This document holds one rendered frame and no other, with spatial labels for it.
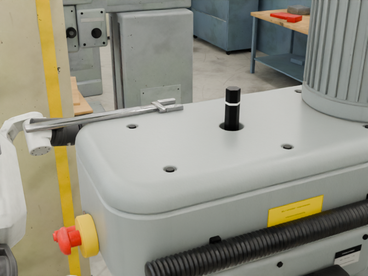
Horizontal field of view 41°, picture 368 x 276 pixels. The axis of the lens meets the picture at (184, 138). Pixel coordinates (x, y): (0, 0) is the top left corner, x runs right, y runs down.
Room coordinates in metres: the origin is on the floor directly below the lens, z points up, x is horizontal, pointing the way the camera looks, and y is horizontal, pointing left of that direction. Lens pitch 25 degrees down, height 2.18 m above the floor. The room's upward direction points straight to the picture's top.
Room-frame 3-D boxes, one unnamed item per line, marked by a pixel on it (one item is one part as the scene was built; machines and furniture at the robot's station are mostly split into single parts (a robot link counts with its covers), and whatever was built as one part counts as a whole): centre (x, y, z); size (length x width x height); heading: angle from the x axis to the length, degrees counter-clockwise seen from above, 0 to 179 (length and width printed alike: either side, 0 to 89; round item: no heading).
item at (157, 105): (0.70, 0.12, 1.89); 0.24 x 0.04 x 0.01; 115
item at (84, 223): (0.57, 0.14, 1.76); 0.06 x 0.02 x 0.06; 24
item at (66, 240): (0.56, 0.16, 1.76); 0.04 x 0.03 x 0.04; 24
